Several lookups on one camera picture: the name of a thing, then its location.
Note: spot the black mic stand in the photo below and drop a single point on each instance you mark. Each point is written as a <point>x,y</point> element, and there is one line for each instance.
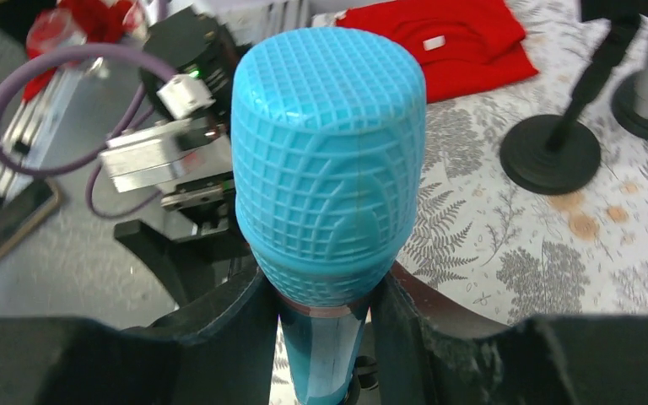
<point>364,386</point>
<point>555,155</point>
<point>630,106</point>

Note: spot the smartphone on floor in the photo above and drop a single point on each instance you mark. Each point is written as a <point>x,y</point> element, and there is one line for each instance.
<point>26,211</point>

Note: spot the blue microphone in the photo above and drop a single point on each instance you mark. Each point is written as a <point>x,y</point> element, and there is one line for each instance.
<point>328,135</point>

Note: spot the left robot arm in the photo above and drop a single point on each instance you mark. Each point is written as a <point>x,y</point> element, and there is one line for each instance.
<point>200,46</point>

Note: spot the floral table mat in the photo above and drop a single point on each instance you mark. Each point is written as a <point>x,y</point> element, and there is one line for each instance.
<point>506,253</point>

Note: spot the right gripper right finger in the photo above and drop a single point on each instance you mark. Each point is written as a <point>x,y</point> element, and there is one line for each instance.
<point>431,350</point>

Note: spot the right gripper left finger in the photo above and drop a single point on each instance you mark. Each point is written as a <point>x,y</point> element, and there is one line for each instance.
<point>216,350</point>

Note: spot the red folded shirt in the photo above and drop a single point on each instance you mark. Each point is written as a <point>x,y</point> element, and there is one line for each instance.
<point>464,47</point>

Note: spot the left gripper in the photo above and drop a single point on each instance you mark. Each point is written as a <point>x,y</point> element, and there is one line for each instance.
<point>188,159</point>

